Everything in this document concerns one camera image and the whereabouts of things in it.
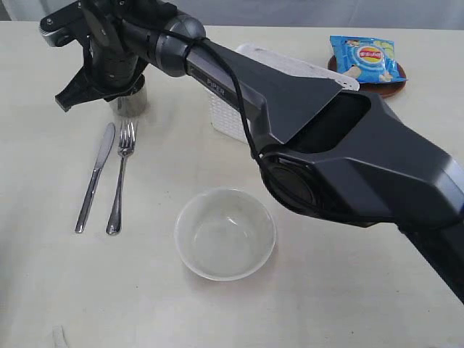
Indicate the silver metal fork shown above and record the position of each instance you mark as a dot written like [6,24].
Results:
[126,147]

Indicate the stainless steel cup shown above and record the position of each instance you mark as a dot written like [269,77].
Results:
[132,104]

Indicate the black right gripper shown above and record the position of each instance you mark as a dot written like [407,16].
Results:
[110,70]

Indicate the blue Lays chips bag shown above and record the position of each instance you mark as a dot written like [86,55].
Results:
[367,60]

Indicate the silver table knife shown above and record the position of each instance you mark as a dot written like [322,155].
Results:
[104,150]

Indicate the dark brown round plate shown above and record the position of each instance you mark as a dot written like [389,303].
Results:
[386,90]

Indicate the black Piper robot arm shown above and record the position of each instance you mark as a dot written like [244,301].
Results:
[322,151]

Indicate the white patterned ceramic bowl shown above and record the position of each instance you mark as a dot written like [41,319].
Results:
[224,234]

